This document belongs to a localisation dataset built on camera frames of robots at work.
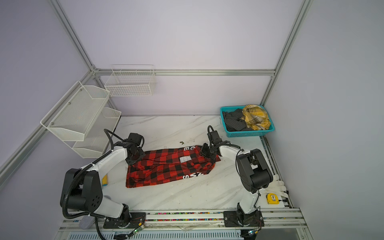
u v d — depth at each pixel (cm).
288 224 73
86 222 71
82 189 44
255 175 49
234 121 107
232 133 101
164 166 91
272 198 79
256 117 104
